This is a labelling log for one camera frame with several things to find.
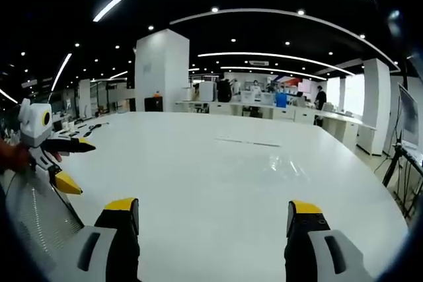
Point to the long white counter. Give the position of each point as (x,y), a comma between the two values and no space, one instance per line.
(297,115)

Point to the monitor screen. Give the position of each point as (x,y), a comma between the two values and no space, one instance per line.
(409,113)

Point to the white square pillar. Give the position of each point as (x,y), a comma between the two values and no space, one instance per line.
(162,70)

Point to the blue box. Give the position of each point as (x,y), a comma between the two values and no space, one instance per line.
(281,100)

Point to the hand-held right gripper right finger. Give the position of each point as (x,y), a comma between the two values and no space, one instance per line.
(307,252)

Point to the ceiling air vent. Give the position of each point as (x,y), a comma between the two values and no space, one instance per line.
(258,62)

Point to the white appliance box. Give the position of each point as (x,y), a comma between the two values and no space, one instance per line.
(207,92)

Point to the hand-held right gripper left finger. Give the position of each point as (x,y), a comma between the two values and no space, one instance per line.
(112,252)

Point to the clear food packaging bag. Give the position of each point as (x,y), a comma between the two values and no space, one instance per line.
(287,164)

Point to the silver ribbed food packaging bag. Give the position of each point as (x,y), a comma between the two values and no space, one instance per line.
(39,219)

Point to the black cabinet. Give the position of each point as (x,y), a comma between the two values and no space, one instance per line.
(153,103)

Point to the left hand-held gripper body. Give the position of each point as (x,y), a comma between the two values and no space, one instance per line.
(33,123)

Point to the black tripod stand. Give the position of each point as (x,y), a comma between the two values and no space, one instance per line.
(396,169)

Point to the black tool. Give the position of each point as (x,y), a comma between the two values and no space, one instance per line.
(94,128)

